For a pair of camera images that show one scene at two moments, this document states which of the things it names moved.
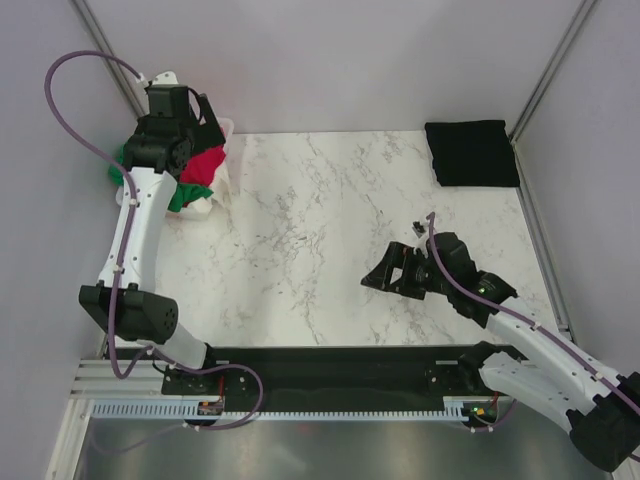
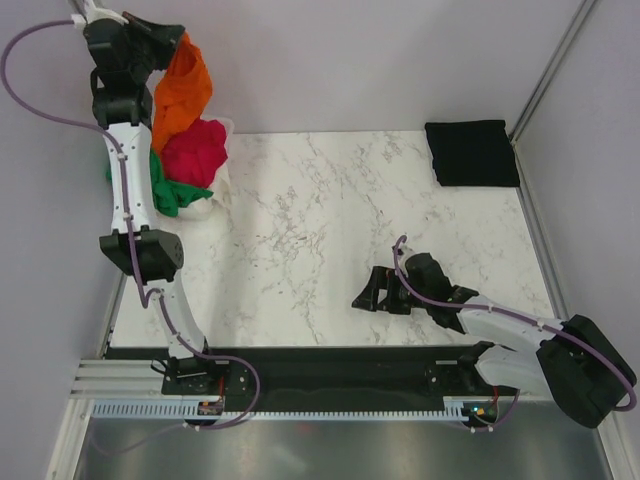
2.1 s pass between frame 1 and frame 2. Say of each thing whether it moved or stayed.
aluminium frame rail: stayed
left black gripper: moved
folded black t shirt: stayed
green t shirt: stayed
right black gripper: moved
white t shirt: stayed
